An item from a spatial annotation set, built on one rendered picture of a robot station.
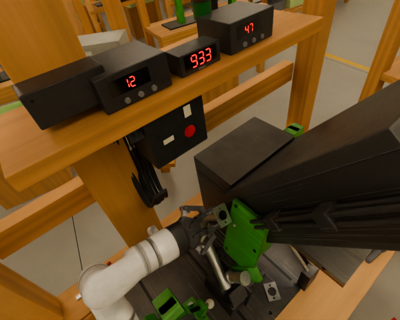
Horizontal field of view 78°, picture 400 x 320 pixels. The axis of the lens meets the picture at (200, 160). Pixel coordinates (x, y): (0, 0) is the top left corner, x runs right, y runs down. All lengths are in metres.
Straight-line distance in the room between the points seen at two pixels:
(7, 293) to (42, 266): 1.57
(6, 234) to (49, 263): 1.59
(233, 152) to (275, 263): 0.42
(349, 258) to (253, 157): 0.37
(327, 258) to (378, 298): 1.31
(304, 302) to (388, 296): 1.18
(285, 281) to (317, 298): 0.10
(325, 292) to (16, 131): 0.95
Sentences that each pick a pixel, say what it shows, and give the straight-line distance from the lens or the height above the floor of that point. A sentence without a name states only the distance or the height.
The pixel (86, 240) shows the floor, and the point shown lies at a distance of 2.39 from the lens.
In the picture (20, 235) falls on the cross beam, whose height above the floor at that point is 1.23.
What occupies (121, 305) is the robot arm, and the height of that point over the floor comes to 1.26.
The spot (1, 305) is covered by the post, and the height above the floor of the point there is 1.13.
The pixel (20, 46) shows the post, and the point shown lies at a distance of 0.56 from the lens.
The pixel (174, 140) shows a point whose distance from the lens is 0.63.
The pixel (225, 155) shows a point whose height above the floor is 1.24.
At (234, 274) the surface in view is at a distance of 0.78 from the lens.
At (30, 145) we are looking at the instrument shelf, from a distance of 0.56.
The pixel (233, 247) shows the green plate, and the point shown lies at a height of 1.11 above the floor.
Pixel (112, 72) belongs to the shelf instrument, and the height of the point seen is 1.62.
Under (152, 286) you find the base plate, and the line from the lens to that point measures 0.99.
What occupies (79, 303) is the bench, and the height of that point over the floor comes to 0.88.
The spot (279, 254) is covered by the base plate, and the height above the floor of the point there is 0.90.
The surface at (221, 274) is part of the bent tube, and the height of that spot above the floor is 1.03.
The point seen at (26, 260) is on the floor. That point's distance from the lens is 2.60.
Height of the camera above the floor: 1.80
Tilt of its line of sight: 44 degrees down
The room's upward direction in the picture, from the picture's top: 10 degrees counter-clockwise
